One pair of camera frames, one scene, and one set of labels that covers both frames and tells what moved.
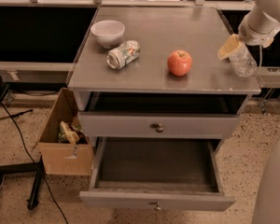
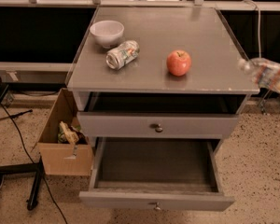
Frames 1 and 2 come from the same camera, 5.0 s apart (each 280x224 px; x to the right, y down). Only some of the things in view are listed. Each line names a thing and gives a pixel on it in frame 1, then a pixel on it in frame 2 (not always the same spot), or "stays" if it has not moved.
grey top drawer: [157, 125] stays
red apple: [179, 63] stays
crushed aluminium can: [123, 54] stays
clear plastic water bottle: [243, 62] → [266, 73]
